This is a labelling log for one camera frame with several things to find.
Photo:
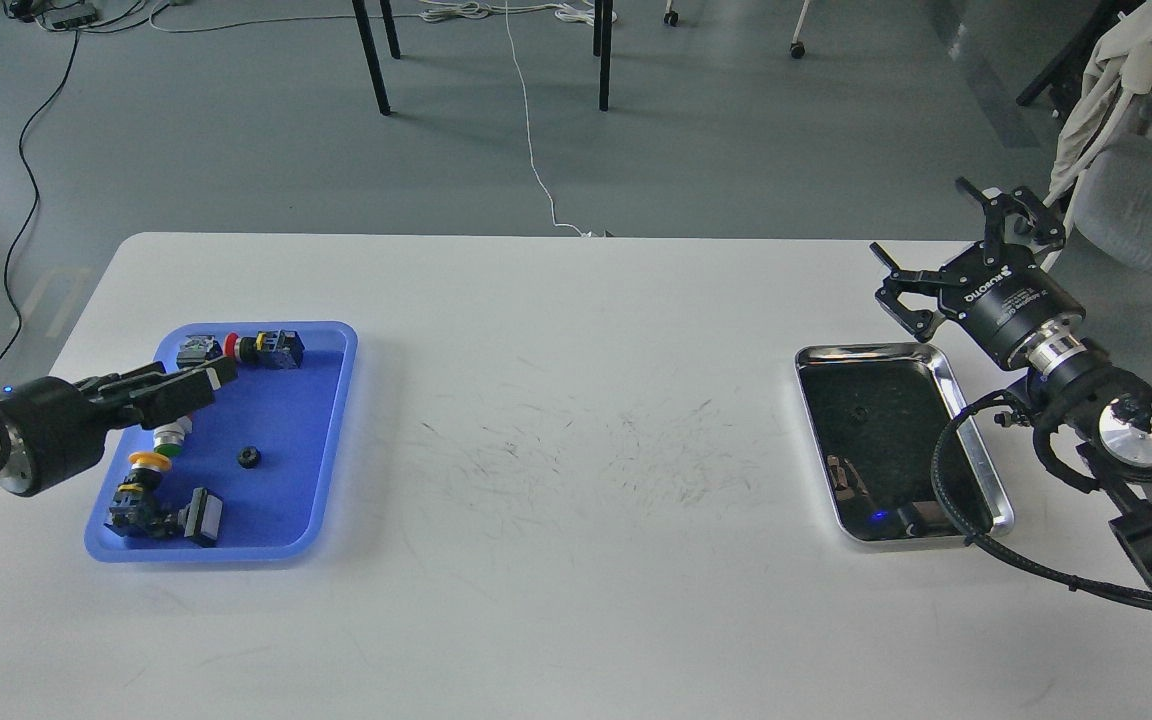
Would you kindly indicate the silver metal tray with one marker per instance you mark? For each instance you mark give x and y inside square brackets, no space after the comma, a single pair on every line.
[877,475]

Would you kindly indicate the green push button switch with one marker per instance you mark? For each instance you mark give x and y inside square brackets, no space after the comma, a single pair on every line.
[169,438]

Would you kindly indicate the yellow push button switch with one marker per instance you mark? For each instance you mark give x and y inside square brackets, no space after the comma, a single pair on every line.
[134,510]

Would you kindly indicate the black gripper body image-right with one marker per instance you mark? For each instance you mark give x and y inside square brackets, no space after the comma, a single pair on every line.
[1002,305]

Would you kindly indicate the black table leg right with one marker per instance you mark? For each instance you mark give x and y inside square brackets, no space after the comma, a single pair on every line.
[603,20]

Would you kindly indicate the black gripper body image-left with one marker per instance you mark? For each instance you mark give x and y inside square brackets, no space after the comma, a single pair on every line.
[54,433]

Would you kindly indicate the black table leg left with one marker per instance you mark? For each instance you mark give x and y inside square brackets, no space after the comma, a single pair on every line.
[370,47]

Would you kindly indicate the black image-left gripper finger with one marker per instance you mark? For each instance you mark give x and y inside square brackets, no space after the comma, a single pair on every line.
[187,391]
[139,384]

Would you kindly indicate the black table leg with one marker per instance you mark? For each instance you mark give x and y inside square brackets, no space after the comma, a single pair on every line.
[603,20]
[370,47]

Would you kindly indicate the blue plastic tray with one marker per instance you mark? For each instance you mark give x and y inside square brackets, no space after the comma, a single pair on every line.
[293,416]

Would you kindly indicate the black power strip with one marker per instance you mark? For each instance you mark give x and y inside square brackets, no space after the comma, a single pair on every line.
[68,18]

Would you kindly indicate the white square button switch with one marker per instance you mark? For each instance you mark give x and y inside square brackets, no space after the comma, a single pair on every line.
[200,521]

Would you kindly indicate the red push button switch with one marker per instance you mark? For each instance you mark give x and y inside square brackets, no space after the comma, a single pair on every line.
[277,350]

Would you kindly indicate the beige cloth on chair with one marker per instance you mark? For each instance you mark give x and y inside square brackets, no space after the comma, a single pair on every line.
[1100,166]

